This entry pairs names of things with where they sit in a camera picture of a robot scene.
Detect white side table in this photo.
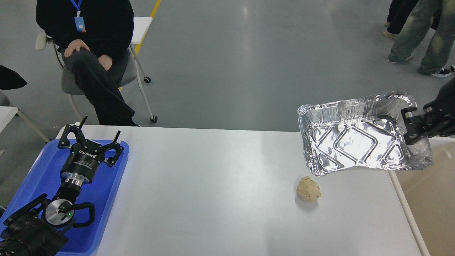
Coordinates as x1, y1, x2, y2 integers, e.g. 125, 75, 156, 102
0, 106, 50, 157

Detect black object left edge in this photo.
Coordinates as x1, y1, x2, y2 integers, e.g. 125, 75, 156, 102
0, 65, 27, 90

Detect standing person black trousers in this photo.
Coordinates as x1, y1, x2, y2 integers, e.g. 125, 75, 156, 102
382, 0, 418, 39

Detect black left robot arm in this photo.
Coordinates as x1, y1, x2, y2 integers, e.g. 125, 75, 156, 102
1, 120, 129, 256

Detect grey office chair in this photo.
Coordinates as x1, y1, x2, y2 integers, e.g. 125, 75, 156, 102
35, 32, 159, 124

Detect aluminium foil tray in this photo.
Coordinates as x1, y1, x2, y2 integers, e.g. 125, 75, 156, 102
298, 91, 433, 176

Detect seated person in black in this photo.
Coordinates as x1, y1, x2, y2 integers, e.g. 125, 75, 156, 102
36, 0, 135, 126

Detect white table behind chair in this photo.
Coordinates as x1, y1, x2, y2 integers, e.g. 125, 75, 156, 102
131, 16, 153, 45

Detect standing person grey trousers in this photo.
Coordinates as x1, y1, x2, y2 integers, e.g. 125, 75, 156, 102
387, 0, 455, 78

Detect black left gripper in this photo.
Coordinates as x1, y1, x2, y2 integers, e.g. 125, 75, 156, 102
58, 116, 125, 185

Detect blue plastic tray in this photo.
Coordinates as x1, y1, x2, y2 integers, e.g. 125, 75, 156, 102
1, 140, 129, 256

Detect blue id badge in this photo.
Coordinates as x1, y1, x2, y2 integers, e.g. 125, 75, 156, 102
74, 16, 86, 33

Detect crumpled beige paper ball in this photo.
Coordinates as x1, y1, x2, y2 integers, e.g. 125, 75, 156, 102
296, 176, 322, 203

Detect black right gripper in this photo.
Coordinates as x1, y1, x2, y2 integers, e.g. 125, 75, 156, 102
400, 78, 455, 145

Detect beige plastic bin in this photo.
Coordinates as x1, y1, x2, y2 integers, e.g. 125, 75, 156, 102
389, 137, 455, 256

